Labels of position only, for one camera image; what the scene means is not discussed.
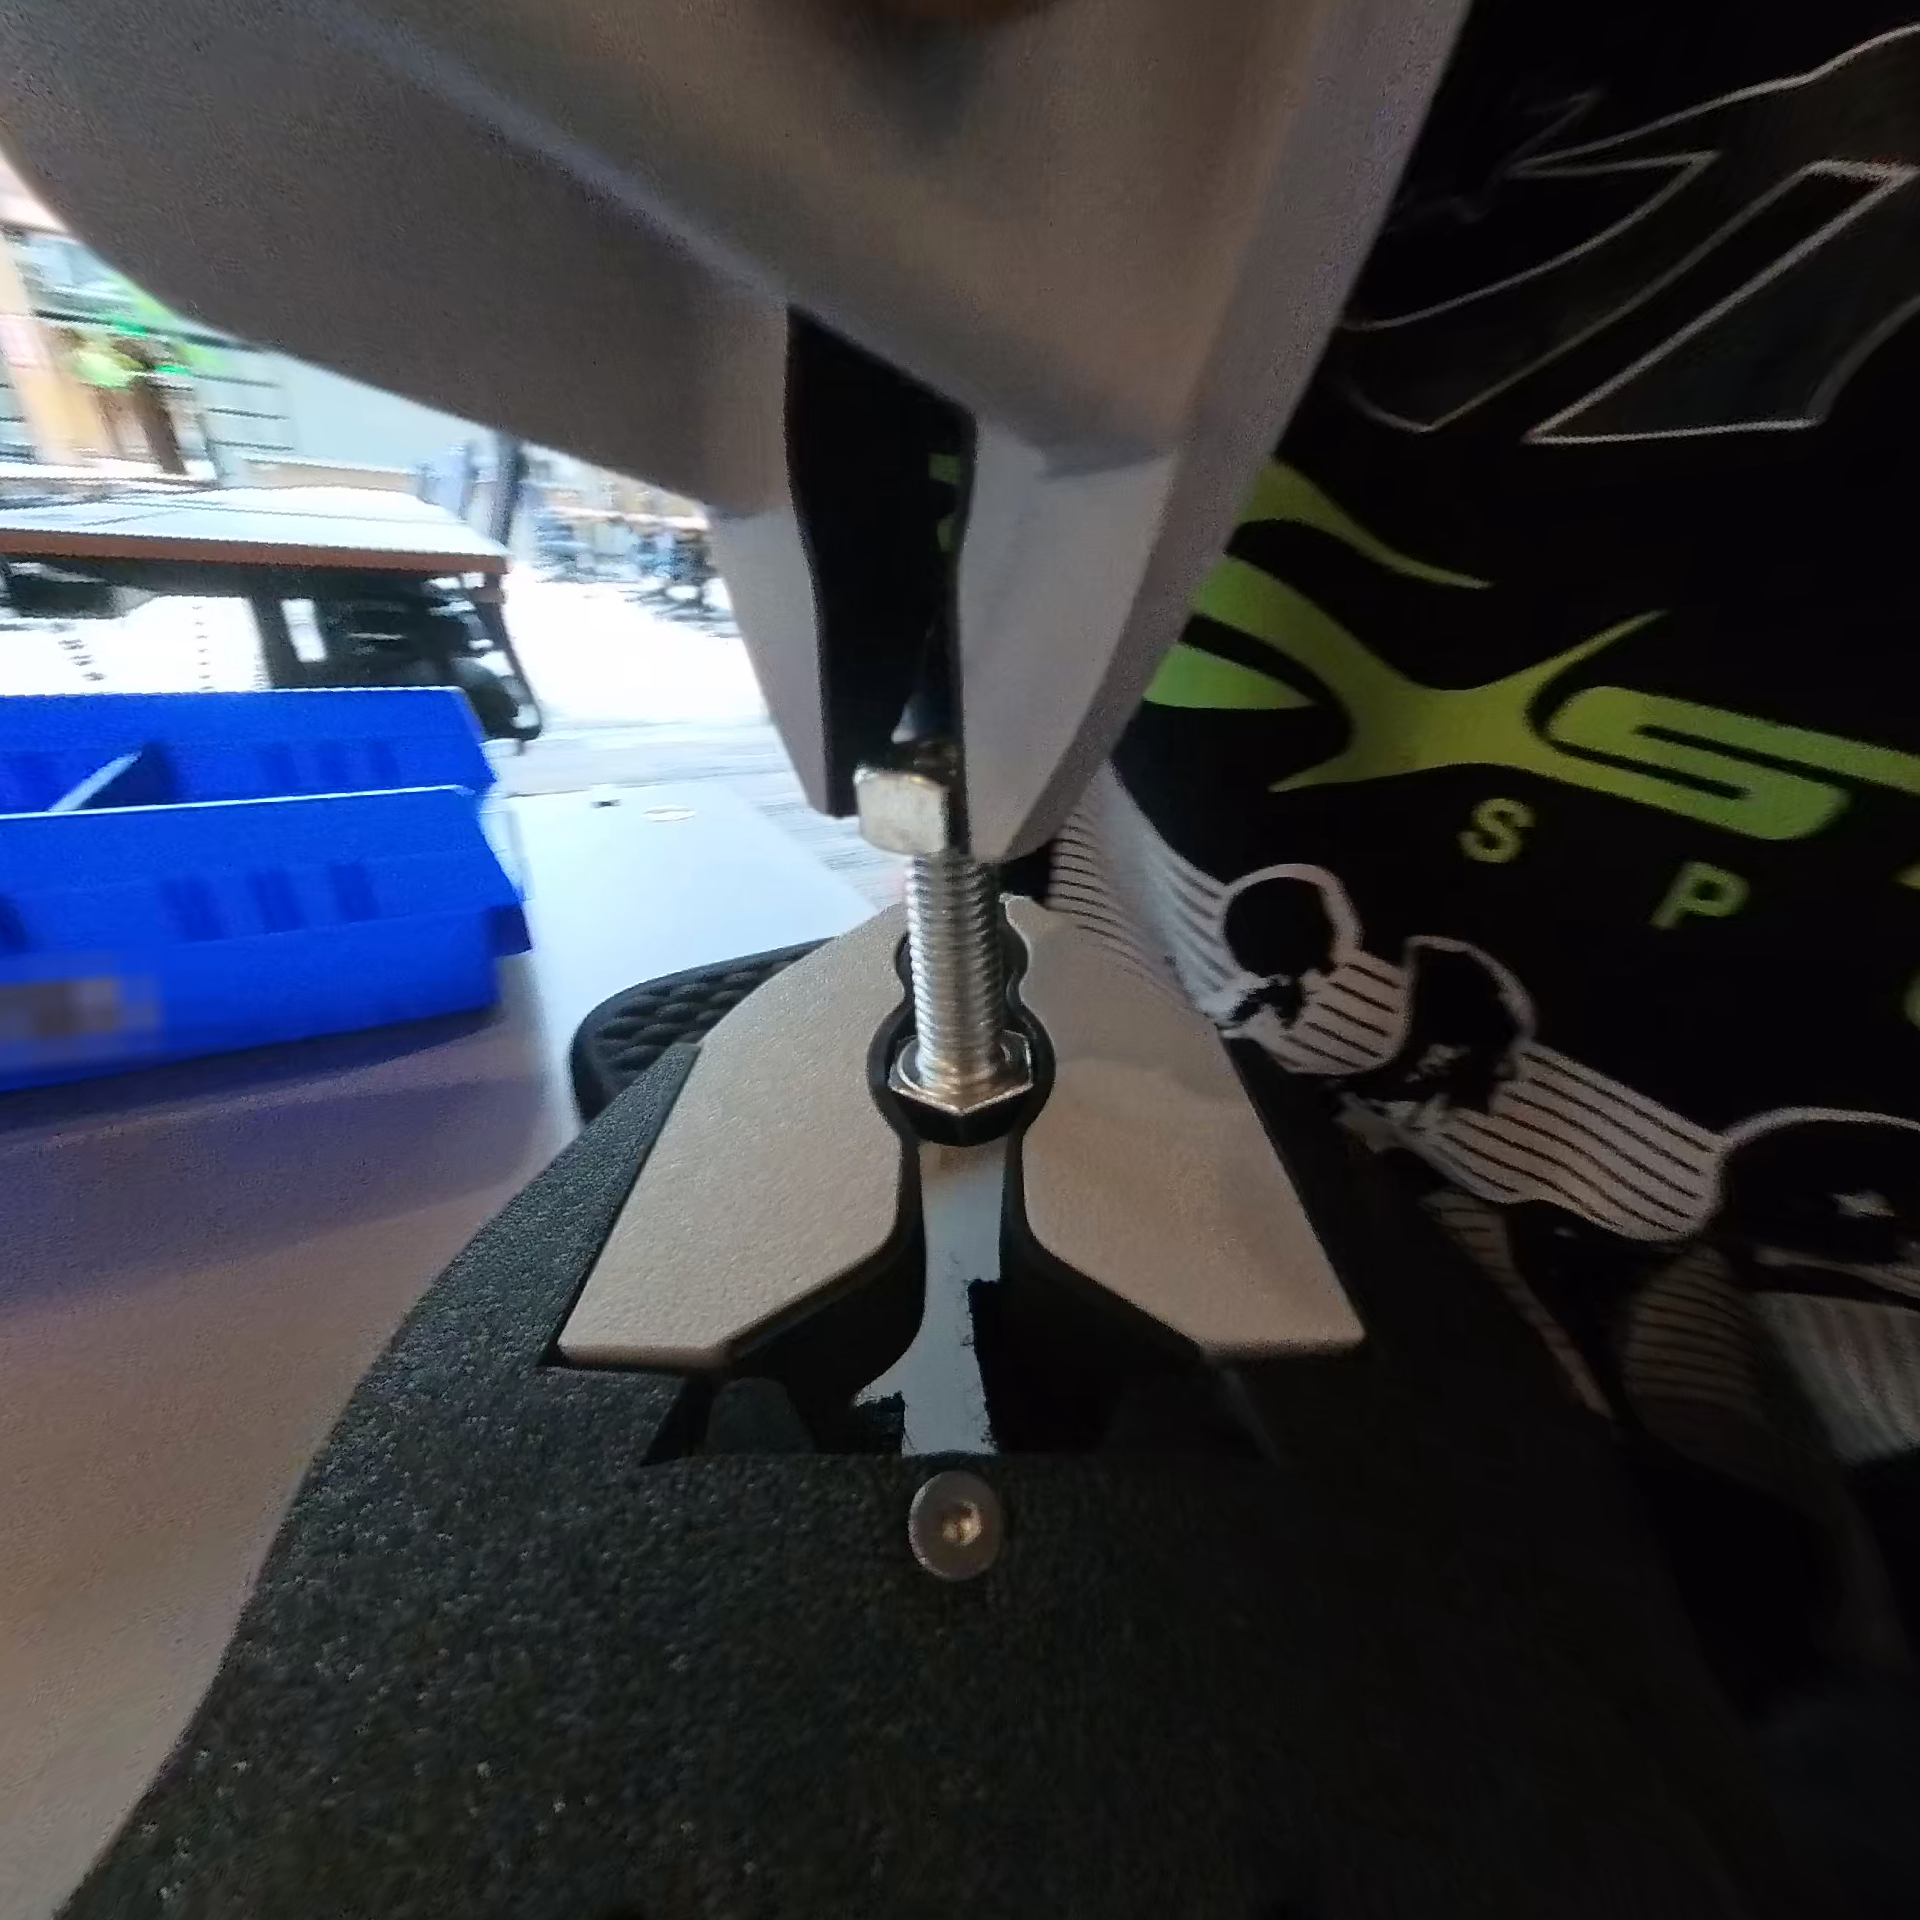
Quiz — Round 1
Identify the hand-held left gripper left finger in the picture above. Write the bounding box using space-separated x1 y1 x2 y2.
557 907 923 1368

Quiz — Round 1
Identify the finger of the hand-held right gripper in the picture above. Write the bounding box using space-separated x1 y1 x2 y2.
792 0 1474 855
0 0 904 815

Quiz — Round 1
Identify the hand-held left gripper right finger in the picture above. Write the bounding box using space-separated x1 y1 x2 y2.
997 896 1369 1366

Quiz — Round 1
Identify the silver hex bolt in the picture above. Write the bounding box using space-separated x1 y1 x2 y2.
883 838 1046 1124

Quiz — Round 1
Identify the blue plastic bin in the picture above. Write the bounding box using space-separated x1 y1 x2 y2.
0 687 538 1098

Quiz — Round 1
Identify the black mesh pad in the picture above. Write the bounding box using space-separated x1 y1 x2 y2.
575 939 818 1124

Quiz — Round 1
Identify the grey desk with wooden edge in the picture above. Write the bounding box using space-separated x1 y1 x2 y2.
0 495 520 723

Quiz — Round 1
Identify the black printed shirt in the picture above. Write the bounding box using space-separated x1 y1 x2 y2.
1049 0 1920 1728

